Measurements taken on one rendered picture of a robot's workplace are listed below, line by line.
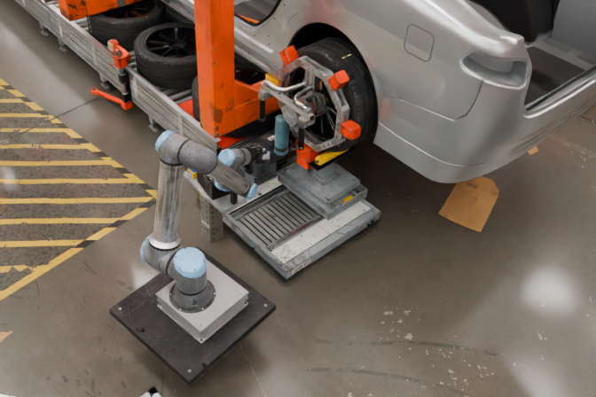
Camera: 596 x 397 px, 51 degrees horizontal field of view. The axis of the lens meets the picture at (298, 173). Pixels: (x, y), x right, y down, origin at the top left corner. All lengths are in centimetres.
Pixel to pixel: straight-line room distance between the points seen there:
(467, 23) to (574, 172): 238
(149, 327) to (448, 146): 175
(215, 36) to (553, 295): 252
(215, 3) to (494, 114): 156
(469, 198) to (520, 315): 100
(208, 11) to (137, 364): 190
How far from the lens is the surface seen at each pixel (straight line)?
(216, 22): 354
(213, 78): 369
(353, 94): 348
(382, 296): 380
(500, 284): 407
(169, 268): 306
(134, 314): 332
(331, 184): 409
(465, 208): 446
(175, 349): 317
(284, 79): 378
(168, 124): 465
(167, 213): 295
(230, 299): 320
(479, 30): 299
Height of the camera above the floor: 292
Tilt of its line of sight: 40 degrees down
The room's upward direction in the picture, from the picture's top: 4 degrees clockwise
